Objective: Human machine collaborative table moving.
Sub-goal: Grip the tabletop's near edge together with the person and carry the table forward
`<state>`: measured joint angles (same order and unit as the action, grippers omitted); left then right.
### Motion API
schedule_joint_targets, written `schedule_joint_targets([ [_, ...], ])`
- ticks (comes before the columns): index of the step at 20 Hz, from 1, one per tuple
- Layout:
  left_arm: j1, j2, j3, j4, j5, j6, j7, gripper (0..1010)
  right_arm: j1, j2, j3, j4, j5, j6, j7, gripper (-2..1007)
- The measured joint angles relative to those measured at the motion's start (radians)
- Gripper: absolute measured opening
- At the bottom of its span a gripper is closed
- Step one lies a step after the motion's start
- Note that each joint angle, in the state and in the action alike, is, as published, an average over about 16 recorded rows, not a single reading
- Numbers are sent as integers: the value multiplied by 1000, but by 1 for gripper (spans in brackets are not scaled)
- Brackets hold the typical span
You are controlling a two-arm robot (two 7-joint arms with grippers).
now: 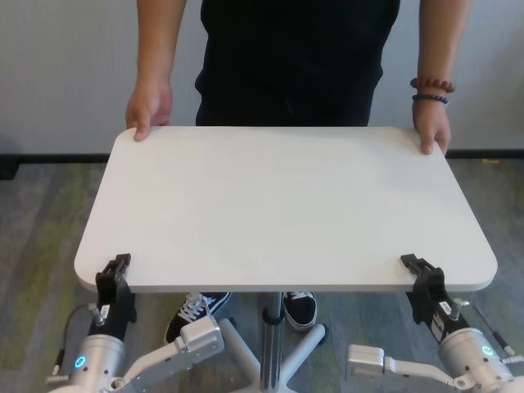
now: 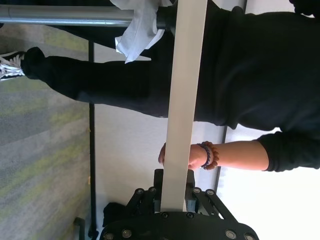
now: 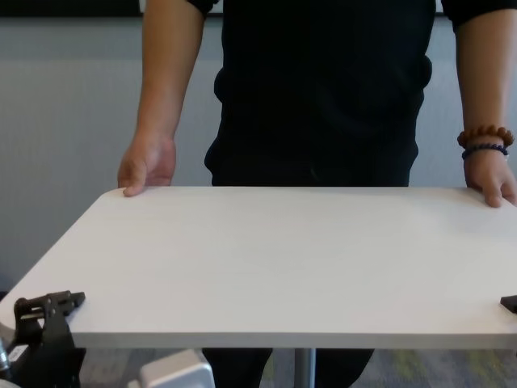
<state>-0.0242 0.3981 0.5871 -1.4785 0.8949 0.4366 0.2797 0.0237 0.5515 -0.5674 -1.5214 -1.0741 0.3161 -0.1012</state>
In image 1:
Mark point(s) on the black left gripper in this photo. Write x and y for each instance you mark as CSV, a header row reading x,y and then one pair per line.
x,y
112,307

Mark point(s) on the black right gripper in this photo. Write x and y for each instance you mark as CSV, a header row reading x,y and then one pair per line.
x,y
430,303

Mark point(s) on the white rolling pedestal table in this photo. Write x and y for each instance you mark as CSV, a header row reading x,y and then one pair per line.
x,y
286,204

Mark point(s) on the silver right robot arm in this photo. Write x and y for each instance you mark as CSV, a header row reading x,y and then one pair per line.
x,y
471,356

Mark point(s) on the person's right forearm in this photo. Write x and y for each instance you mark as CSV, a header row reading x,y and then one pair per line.
x,y
161,41

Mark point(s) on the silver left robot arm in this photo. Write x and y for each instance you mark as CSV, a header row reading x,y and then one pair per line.
x,y
102,360

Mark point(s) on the person's left forearm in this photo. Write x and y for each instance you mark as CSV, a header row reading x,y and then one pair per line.
x,y
440,41

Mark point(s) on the person's left hand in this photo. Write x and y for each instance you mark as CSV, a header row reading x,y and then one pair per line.
x,y
432,125

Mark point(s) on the person's right hand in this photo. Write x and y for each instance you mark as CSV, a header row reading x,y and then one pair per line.
x,y
147,106

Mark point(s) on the black sneaker white laces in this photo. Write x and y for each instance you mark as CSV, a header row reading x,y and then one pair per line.
x,y
196,313
300,311

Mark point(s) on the person in black clothing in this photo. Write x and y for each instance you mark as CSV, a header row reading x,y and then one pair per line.
x,y
294,61

